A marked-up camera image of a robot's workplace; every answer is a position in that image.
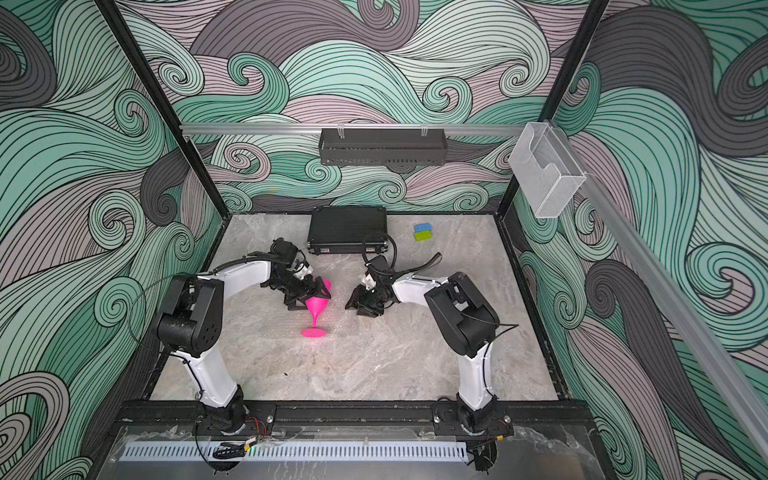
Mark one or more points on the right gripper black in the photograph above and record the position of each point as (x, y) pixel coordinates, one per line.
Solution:
(361, 305)

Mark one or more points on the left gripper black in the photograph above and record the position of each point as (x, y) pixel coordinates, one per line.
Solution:
(308, 292)

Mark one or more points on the pink plastic wine glass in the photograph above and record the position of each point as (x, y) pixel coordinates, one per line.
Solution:
(316, 307)

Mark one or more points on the clear bubble wrap sheet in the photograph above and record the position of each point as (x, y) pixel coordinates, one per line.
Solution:
(305, 311)

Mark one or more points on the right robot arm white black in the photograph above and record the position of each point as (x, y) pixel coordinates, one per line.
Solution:
(465, 319)

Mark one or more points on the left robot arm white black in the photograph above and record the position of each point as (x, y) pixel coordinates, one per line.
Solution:
(190, 318)

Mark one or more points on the black hard case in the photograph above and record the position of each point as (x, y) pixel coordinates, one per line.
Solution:
(347, 230)

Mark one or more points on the blue green sponge block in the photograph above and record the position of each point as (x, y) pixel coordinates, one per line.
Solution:
(423, 232)

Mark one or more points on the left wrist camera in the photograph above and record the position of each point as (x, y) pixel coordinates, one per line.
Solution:
(303, 271)

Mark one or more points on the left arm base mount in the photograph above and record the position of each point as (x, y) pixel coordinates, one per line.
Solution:
(247, 418)

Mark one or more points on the black wall shelf tray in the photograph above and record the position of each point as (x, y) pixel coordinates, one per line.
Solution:
(389, 148)

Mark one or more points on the white slotted cable duct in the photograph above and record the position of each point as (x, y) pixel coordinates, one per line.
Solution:
(301, 451)

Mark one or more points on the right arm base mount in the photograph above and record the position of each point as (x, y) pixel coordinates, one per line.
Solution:
(454, 418)

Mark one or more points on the aluminium rail back wall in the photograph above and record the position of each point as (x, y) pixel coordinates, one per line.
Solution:
(275, 128)

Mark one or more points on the aluminium rail wall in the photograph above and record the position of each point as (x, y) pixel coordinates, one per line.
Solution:
(275, 128)
(746, 404)

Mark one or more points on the clear acrylic wall box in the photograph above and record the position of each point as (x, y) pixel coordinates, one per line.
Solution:
(546, 167)

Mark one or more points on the aluminium rail right wall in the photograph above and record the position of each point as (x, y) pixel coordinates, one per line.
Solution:
(746, 404)

